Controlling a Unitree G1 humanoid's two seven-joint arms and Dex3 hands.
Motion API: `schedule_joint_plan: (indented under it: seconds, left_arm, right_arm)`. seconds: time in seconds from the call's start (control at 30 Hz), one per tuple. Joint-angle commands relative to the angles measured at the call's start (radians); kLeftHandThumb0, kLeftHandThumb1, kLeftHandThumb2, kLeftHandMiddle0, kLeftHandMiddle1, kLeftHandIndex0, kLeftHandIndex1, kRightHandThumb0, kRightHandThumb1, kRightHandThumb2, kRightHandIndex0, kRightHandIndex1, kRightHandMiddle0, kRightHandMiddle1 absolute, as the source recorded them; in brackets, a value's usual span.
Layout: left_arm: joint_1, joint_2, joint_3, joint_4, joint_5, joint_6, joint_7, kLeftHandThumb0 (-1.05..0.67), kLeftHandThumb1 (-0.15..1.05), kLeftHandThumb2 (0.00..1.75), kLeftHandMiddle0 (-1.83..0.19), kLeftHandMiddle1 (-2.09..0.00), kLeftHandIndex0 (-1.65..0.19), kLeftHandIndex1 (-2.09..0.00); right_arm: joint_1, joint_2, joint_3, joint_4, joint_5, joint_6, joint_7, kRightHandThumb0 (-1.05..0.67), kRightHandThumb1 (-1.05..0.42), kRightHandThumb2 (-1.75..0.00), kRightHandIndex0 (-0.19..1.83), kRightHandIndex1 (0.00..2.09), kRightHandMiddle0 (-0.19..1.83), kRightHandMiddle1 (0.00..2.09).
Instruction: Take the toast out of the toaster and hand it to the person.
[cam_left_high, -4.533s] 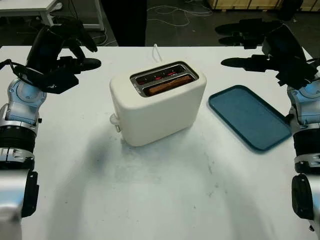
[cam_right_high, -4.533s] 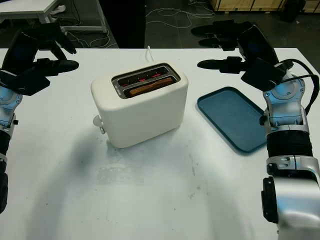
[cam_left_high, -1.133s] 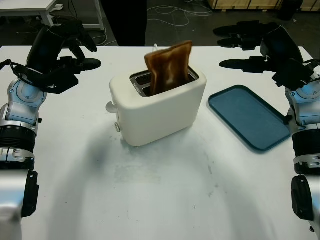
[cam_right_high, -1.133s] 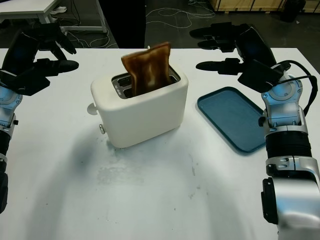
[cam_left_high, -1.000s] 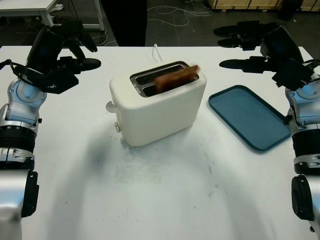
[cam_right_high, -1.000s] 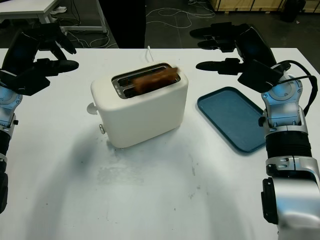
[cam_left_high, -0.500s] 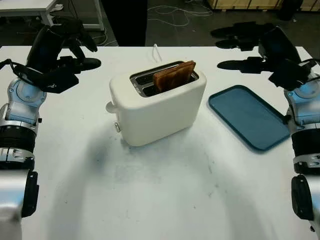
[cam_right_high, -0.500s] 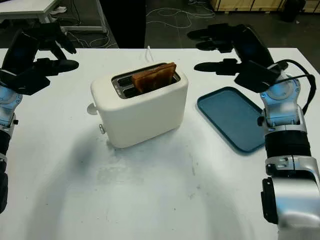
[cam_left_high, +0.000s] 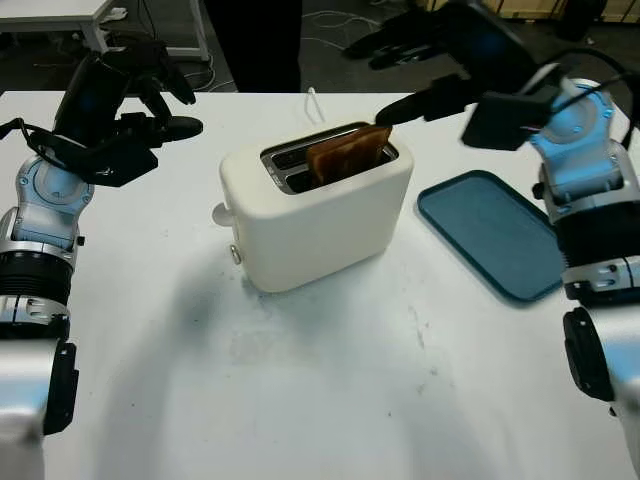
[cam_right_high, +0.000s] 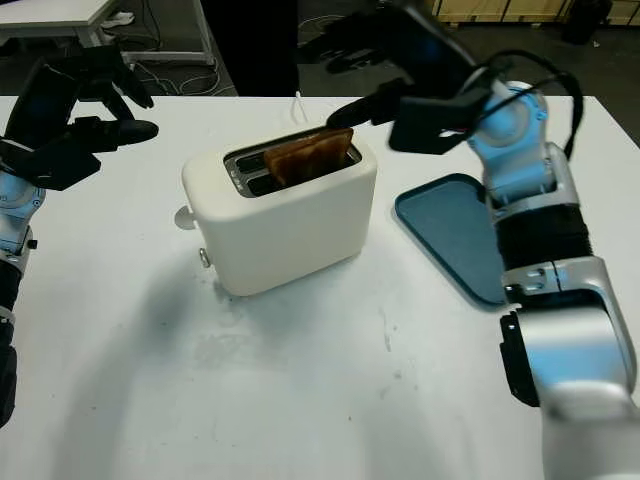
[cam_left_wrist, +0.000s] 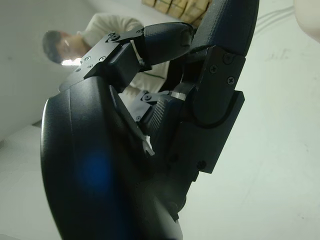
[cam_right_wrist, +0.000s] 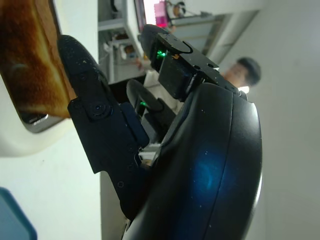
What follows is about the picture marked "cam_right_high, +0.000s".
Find blue plastic tray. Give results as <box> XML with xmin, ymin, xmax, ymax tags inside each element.
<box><xmin>393</xmin><ymin>172</ymin><xmax>506</xmax><ymax>306</ymax></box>

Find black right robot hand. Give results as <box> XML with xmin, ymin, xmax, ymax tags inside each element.
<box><xmin>298</xmin><ymin>0</ymin><xmax>479</xmax><ymax>129</ymax></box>

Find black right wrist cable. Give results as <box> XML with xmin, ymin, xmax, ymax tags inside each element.
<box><xmin>469</xmin><ymin>49</ymin><xmax>586</xmax><ymax>164</ymax></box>

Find cream two-slot toaster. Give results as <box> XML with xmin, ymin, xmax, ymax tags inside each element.
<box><xmin>173</xmin><ymin>127</ymin><xmax>379</xmax><ymax>299</ymax></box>

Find browned toast slice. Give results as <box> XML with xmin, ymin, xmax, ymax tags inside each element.
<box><xmin>263</xmin><ymin>127</ymin><xmax>355</xmax><ymax>189</ymax></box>

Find white toaster power cord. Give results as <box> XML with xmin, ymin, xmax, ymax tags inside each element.
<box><xmin>289</xmin><ymin>92</ymin><xmax>309</xmax><ymax>126</ymax></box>

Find white floor cable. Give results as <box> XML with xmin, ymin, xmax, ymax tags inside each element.
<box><xmin>130</xmin><ymin>59</ymin><xmax>236</xmax><ymax>96</ymax></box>
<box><xmin>297</xmin><ymin>14</ymin><xmax>351</xmax><ymax>36</ymax></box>

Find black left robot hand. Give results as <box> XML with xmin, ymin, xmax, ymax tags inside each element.
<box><xmin>2</xmin><ymin>45</ymin><xmax>160</xmax><ymax>151</ymax></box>

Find white office desk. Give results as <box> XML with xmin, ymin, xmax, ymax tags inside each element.
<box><xmin>0</xmin><ymin>0</ymin><xmax>216</xmax><ymax>66</ymax></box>

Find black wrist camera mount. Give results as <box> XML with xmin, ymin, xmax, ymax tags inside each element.
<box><xmin>388</xmin><ymin>94</ymin><xmax>481</xmax><ymax>156</ymax></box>
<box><xmin>0</xmin><ymin>134</ymin><xmax>104</xmax><ymax>192</ymax></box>

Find black bag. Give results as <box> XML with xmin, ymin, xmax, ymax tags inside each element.
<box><xmin>562</xmin><ymin>0</ymin><xmax>614</xmax><ymax>44</ymax></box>

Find stacked cardboard boxes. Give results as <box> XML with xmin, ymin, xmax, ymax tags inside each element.
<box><xmin>432</xmin><ymin>0</ymin><xmax>614</xmax><ymax>24</ymax></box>

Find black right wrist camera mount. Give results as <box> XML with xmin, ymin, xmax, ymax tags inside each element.
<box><xmin>388</xmin><ymin>94</ymin><xmax>481</xmax><ymax>156</ymax></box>

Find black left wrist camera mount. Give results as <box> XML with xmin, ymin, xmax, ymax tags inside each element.
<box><xmin>0</xmin><ymin>134</ymin><xmax>104</xmax><ymax>192</ymax></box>

